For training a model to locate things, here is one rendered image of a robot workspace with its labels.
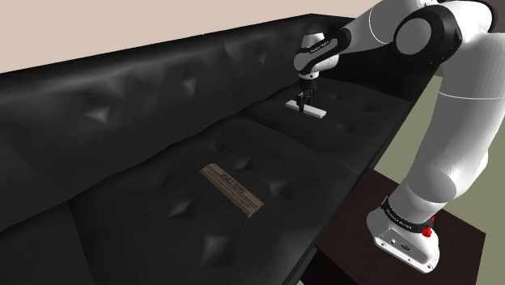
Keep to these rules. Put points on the black tufted leather sofa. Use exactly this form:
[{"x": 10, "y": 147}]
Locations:
[{"x": 130, "y": 150}]

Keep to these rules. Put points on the dark robot stand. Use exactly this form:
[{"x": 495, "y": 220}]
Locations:
[{"x": 355, "y": 244}]

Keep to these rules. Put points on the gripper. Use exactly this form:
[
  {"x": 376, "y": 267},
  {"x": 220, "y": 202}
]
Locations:
[{"x": 307, "y": 87}]

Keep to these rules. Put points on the white remote control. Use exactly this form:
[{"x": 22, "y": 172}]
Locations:
[{"x": 315, "y": 112}]

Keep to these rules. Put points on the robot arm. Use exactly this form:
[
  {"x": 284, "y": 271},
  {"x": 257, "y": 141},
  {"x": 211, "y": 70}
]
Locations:
[{"x": 461, "y": 130}]

